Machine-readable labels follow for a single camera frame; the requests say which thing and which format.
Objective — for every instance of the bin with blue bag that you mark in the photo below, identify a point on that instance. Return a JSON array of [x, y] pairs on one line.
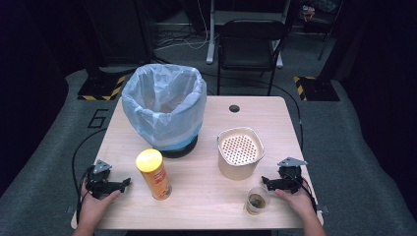
[[164, 128]]

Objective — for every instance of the beige container with perforated insert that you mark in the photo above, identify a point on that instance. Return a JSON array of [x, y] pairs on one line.
[[239, 164]]

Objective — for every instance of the person's right hand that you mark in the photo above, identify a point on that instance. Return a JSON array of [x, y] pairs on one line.
[[301, 201]]

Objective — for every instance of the black mesh trash bin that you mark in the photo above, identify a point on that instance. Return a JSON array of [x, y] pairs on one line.
[[183, 150]]

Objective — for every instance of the black folding chair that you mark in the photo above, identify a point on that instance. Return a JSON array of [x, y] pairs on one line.
[[250, 49]]

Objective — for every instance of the clear plastic cup with tea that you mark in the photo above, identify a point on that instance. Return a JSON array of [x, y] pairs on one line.
[[256, 200]]

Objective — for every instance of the black yellow striped base plate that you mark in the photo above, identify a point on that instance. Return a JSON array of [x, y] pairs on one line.
[[319, 90], [101, 88]]

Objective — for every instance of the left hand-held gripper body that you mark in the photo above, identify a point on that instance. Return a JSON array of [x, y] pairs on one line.
[[98, 187]]

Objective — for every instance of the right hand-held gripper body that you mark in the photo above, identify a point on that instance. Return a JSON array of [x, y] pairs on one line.
[[290, 178]]

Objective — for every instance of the dark cabinet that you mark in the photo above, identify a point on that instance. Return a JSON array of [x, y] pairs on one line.
[[121, 32]]

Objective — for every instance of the yellow chip can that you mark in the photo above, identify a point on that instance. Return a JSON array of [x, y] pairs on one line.
[[156, 180]]

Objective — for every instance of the person's left hand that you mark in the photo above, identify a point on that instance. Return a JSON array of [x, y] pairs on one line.
[[91, 209]]

